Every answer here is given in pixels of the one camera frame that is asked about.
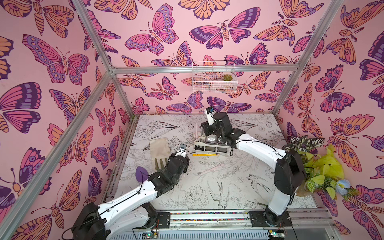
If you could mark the white wire basket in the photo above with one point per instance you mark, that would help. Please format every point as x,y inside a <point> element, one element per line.
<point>208,79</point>

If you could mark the beige gardening glove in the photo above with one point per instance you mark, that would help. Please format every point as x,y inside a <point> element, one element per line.
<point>160,152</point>

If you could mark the yellow toothbrush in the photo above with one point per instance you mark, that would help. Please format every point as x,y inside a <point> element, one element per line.
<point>205,155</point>

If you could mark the small green succulent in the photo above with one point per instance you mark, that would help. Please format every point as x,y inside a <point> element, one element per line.
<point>227,78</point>

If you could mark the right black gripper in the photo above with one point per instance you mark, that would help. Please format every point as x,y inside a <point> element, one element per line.
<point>208,128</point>

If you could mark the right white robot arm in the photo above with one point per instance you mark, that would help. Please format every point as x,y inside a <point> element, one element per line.
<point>287,165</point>

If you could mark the cream toothbrush holder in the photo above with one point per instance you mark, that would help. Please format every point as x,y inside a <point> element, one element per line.
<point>210,144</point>

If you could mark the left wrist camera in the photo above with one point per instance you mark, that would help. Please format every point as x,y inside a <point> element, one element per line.
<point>183,148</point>

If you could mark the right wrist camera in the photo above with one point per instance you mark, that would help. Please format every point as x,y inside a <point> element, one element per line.
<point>210,115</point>

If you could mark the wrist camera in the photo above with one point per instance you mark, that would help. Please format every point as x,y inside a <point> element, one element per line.
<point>183,148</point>
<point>210,115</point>

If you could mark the artificial plant bouquet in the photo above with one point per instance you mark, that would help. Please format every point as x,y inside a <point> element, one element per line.
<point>324,172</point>

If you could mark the purple egg-shaped sponge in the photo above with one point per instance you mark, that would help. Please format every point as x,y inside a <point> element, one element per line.
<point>141,174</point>

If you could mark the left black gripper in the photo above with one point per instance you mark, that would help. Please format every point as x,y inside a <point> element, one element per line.
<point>186,164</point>

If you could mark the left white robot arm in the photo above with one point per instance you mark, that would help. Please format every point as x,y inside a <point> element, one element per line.
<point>133,209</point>

